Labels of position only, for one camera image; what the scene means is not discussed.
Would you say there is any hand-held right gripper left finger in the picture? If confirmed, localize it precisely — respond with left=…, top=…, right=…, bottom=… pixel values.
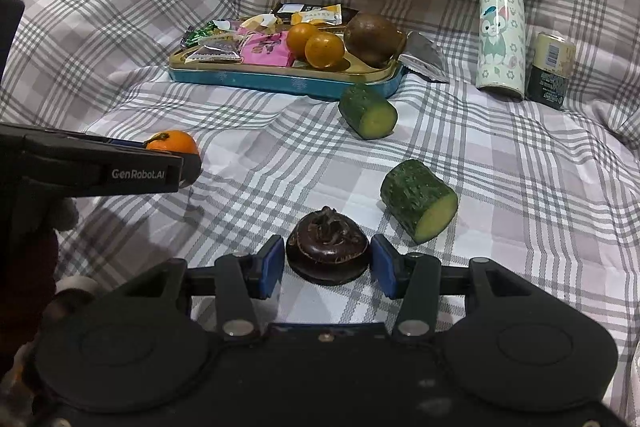
left=117, top=235, right=286, bottom=340

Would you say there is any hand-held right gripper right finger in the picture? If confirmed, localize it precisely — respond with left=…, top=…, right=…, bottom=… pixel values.
left=370, top=234, right=546, bottom=340

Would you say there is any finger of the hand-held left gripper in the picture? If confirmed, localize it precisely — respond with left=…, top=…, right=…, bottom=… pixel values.
left=82, top=133, right=148, bottom=150
left=20, top=123, right=202, bottom=198

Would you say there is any person's left hand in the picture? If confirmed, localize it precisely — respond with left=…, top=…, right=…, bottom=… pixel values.
left=49, top=197, right=81, bottom=234

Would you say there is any green cucumber piece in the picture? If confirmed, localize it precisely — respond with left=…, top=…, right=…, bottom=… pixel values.
left=380, top=159, right=459, bottom=244
left=338, top=83, right=399, bottom=141

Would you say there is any clear grey snack packet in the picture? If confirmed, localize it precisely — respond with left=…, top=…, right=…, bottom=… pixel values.
left=184, top=44, right=242, bottom=65

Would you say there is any green candy wrapper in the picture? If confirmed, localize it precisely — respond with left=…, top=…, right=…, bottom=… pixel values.
left=181, top=24, right=216, bottom=48

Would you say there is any blue tin tray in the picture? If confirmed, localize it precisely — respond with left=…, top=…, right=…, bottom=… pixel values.
left=167, top=14, right=406, bottom=102

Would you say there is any pink snack packet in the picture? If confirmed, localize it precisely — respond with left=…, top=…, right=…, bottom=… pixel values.
left=239, top=32, right=296, bottom=68

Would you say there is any cream candy wrapper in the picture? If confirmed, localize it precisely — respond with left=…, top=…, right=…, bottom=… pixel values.
left=237, top=13, right=286, bottom=35

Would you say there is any small orange mandarin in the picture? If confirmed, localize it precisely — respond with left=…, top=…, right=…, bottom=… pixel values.
left=304, top=32, right=346, bottom=70
left=286, top=23, right=321, bottom=60

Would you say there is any silver foil packet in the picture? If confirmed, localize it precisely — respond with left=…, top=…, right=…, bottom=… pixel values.
left=397, top=31, right=451, bottom=84

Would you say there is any brown kiwi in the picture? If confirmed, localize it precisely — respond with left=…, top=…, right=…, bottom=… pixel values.
left=343, top=13, right=407, bottom=68

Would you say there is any yellow and white snack packet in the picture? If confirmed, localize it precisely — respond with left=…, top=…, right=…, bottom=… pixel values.
left=292, top=4, right=343, bottom=28

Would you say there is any white cartoon print bottle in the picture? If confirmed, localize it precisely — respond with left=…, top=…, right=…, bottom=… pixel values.
left=475, top=0, right=527, bottom=102

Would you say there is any small dark green jar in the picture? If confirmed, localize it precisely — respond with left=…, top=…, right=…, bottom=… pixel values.
left=527, top=32, right=577, bottom=110

